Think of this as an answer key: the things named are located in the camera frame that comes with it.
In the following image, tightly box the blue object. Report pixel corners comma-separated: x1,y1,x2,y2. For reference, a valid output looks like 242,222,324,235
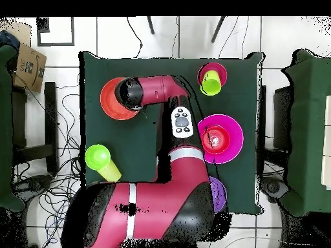
0,29,21,51

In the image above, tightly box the black tripod leg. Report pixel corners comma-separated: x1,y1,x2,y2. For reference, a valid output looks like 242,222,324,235
211,16,226,43
146,16,155,35

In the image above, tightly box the dark grey pedestal leg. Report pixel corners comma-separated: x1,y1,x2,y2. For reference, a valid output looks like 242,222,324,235
11,174,54,197
259,175,290,205

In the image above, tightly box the yellow cup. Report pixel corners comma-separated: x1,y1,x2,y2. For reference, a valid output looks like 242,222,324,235
97,159,123,183

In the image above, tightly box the dark green tablecloth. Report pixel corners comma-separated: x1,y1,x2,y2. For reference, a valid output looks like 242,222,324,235
78,50,266,216

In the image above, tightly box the small orange bowl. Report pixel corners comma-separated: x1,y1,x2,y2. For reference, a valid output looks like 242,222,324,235
201,124,231,155

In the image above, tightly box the lime green cup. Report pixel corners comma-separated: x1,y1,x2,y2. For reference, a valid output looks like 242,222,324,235
199,69,222,97

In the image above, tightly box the large orange bowl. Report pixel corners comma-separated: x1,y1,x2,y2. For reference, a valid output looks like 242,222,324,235
100,77,140,121

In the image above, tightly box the white box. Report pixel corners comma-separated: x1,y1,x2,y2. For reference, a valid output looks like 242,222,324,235
321,94,331,191

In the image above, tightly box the black chair frame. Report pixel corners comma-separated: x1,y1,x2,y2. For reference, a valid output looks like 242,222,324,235
11,81,59,174

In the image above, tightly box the cardboard box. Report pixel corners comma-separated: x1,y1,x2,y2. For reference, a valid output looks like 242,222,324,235
11,43,47,93

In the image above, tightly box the black square floor frame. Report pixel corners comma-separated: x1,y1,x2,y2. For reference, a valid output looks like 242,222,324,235
36,16,75,47

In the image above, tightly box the large magenta bowl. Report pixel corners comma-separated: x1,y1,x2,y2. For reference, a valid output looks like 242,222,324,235
197,114,244,165

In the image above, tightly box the tangle of black cables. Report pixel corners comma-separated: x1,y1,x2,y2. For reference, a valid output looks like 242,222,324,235
11,85,86,248

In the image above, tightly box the small crimson pink bowl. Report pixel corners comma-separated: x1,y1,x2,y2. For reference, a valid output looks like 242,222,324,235
197,62,228,87

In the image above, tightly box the purple bowl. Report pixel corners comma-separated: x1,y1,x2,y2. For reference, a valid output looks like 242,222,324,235
208,176,228,213

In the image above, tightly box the black cable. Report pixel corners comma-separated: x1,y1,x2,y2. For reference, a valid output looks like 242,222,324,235
126,16,144,59

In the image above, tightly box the small green bowl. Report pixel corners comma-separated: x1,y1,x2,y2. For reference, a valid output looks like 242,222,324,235
84,143,112,172

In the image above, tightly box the green cloth side table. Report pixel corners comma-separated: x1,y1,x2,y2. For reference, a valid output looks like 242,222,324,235
0,45,27,212
280,49,331,217

